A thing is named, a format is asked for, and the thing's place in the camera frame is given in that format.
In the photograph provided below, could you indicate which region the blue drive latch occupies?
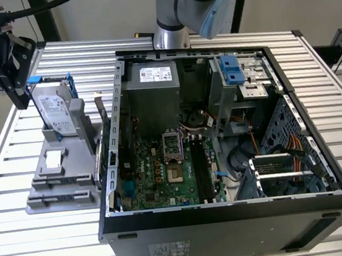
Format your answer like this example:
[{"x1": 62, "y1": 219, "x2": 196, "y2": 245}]
[{"x1": 218, "y1": 52, "x2": 243, "y2": 86}]

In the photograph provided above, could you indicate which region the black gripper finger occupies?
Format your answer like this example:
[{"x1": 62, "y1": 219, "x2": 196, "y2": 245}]
[
  {"x1": 0, "y1": 62, "x2": 32, "y2": 113},
  {"x1": 8, "y1": 34, "x2": 41, "y2": 90}
]

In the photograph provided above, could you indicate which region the silver disk in blue carrier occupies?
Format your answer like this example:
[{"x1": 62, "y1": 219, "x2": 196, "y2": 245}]
[{"x1": 19, "y1": 69, "x2": 83, "y2": 144}]

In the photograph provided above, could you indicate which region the green motherboard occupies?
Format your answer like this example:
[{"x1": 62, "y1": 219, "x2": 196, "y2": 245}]
[{"x1": 116, "y1": 130, "x2": 228, "y2": 213}]

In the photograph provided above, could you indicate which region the black PC case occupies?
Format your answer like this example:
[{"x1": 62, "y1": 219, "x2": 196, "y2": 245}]
[{"x1": 77, "y1": 26, "x2": 342, "y2": 256}]

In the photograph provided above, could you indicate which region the silver drive bay cage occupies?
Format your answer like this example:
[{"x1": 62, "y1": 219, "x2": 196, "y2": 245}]
[{"x1": 202, "y1": 47, "x2": 288, "y2": 139}]

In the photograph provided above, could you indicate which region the yellow tipped black connector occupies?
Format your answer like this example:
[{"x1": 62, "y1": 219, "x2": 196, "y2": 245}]
[{"x1": 133, "y1": 30, "x2": 153, "y2": 40}]

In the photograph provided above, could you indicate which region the grey parts rack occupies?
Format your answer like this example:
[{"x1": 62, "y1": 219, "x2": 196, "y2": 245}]
[{"x1": 14, "y1": 95, "x2": 114, "y2": 216}]

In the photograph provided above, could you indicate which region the grey disk bay cage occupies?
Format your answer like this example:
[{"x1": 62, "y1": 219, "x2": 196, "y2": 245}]
[{"x1": 231, "y1": 145, "x2": 341, "y2": 202}]

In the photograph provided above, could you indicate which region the black round fan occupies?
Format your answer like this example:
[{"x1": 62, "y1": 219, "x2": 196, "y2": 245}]
[{"x1": 186, "y1": 107, "x2": 210, "y2": 129}]

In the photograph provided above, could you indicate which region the metal socket cover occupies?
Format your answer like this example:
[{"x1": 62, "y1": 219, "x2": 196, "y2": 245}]
[{"x1": 161, "y1": 126, "x2": 184, "y2": 165}]

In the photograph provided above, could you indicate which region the silver CPU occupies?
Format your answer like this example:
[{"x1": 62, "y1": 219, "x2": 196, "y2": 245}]
[{"x1": 44, "y1": 150, "x2": 64, "y2": 168}]

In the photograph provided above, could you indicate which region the orange yellow wire bundle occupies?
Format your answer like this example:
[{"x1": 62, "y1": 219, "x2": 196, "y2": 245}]
[{"x1": 284, "y1": 133, "x2": 307, "y2": 174}]

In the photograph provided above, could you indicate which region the white purple wire bundle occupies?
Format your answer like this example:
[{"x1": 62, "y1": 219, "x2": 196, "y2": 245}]
[{"x1": 178, "y1": 118, "x2": 209, "y2": 134}]

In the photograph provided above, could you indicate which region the black looped cable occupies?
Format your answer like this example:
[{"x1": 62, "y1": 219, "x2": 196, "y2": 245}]
[{"x1": 225, "y1": 141, "x2": 258, "y2": 179}]

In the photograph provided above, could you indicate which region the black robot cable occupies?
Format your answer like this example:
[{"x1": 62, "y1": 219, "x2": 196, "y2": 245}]
[{"x1": 0, "y1": 0, "x2": 86, "y2": 23}]

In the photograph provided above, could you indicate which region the grey power supply unit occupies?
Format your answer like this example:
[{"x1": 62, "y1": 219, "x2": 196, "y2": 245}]
[{"x1": 120, "y1": 57, "x2": 186, "y2": 139}]

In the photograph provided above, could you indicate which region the CPU socket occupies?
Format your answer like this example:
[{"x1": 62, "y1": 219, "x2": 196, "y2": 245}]
[{"x1": 166, "y1": 162, "x2": 186, "y2": 186}]

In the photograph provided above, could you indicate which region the green graphics card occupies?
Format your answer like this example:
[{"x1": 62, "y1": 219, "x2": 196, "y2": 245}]
[{"x1": 85, "y1": 94, "x2": 119, "y2": 190}]

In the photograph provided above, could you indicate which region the blue expansion slot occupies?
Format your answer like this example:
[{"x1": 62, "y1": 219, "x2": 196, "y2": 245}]
[{"x1": 122, "y1": 180, "x2": 137, "y2": 199}]

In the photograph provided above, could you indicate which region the thin metal locking lever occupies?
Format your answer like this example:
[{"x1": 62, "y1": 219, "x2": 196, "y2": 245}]
[{"x1": 177, "y1": 131, "x2": 187, "y2": 162}]

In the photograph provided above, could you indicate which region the blue tab cable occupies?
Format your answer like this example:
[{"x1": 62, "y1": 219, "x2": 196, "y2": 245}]
[{"x1": 214, "y1": 168, "x2": 236, "y2": 179}]

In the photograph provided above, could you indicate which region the black frame post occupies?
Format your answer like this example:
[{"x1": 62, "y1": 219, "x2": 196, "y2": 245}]
[
  {"x1": 227, "y1": 0, "x2": 259, "y2": 33},
  {"x1": 33, "y1": 5, "x2": 62, "y2": 45}
]

